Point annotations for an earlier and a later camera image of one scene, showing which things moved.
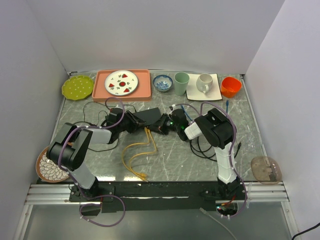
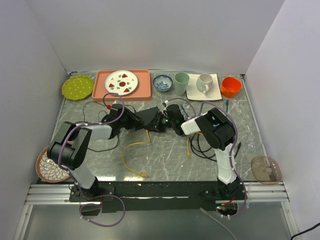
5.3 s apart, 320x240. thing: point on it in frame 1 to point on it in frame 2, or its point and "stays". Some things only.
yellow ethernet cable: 142,176 stays
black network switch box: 149,116 stays
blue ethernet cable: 227,101 stays
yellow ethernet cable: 143,176 to 188,151
